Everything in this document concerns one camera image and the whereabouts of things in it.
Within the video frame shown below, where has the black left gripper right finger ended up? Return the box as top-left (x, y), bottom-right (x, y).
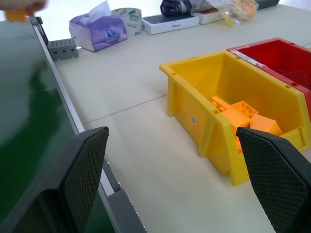
top-left (236, 126), bottom-right (311, 233)

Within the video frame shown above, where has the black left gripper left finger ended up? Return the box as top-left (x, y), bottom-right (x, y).
top-left (0, 126), bottom-right (110, 233)

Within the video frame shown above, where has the orange plastic block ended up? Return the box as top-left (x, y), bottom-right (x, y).
top-left (4, 7), bottom-right (30, 24)
top-left (249, 114), bottom-right (284, 136)
top-left (223, 101), bottom-right (259, 131)
top-left (210, 96), bottom-right (233, 113)

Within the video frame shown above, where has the green conveyor belt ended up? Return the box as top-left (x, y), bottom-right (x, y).
top-left (0, 16), bottom-right (148, 233)

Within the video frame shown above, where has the clear plastic bag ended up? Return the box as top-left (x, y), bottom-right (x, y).
top-left (205, 0), bottom-right (258, 29)

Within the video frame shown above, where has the person's bare hand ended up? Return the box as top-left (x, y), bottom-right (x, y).
top-left (0, 0), bottom-right (49, 13)

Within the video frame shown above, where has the yellow plastic storage bin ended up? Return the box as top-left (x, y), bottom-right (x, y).
top-left (159, 51), bottom-right (310, 187)

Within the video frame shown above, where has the red plastic storage bin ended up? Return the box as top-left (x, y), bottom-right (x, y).
top-left (226, 37), bottom-right (311, 123)

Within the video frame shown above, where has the grey perforated metal block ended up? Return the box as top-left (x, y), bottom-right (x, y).
top-left (47, 37), bottom-right (79, 62)

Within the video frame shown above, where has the purple tissue pack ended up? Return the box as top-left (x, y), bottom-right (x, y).
top-left (69, 0), bottom-right (128, 52)

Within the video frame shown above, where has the roll of tape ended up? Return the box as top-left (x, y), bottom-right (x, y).
top-left (110, 7), bottom-right (142, 37)

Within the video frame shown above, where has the white rectangular plastic container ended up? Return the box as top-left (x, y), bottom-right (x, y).
top-left (193, 8), bottom-right (228, 25)

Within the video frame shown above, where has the white iPhone box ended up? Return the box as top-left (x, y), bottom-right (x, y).
top-left (141, 14), bottom-right (200, 35)

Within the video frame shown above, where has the dark blue cord bundle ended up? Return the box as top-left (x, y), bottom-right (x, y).
top-left (160, 0), bottom-right (195, 17)

